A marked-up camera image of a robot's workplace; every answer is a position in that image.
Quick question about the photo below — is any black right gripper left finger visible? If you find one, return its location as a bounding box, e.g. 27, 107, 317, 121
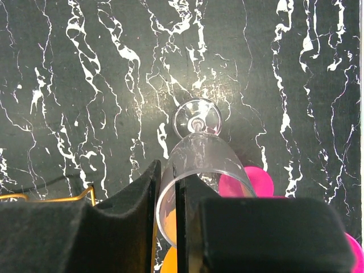
1, 160, 162, 272

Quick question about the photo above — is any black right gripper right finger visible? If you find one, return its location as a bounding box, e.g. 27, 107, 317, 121
175, 175, 355, 272

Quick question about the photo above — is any orange plastic wine glass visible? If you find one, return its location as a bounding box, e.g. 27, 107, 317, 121
160, 209, 177, 273

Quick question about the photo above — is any pink plastic wine glass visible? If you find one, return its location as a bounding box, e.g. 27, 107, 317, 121
218, 166, 363, 272

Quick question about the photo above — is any gold wire wine glass rack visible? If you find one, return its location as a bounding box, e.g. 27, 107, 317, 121
1, 185, 96, 206

